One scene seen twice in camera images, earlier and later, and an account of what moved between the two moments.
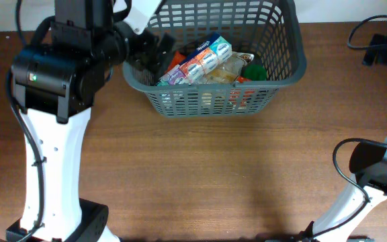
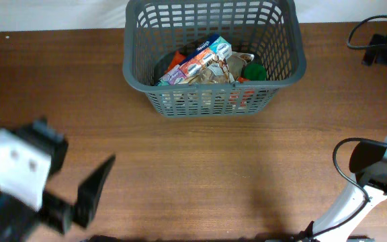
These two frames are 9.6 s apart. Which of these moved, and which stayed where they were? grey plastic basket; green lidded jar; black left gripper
Moved: black left gripper
Stayed: grey plastic basket; green lidded jar
